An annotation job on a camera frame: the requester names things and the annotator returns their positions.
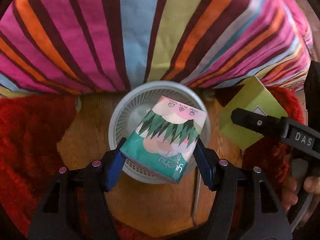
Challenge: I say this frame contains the right hand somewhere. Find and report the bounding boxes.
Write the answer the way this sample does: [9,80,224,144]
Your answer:
[281,175,320,228]

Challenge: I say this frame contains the red shaggy rug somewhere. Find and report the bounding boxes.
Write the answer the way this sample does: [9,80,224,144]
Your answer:
[1,87,304,239]

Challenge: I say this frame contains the green tissue pack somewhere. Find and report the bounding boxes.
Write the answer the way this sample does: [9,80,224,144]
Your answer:
[120,96,207,183]

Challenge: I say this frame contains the striped colourful bed sheet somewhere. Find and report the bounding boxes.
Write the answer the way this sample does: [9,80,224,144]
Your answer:
[1,0,312,98]

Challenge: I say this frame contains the white plastic waste basket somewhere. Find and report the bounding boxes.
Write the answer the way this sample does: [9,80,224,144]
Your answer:
[108,81,211,184]

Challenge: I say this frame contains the green cleansing oil box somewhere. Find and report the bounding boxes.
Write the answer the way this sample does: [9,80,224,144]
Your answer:
[219,76,288,150]

